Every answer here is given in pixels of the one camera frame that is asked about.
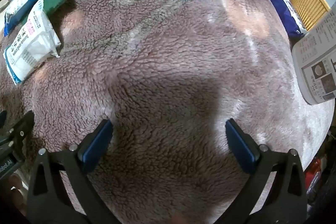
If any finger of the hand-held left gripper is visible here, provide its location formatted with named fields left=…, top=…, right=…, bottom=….
left=12, top=111, right=35, bottom=147

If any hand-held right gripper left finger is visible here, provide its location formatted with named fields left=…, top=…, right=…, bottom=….
left=26, top=119, right=116, bottom=224

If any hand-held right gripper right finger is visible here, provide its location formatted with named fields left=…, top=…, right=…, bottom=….
left=223, top=118, right=308, bottom=224

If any dark blue packet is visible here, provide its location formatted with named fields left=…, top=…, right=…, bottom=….
left=262, top=0, right=309, bottom=43

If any white lidded canister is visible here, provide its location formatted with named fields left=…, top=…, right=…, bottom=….
left=292, top=5, right=336, bottom=105

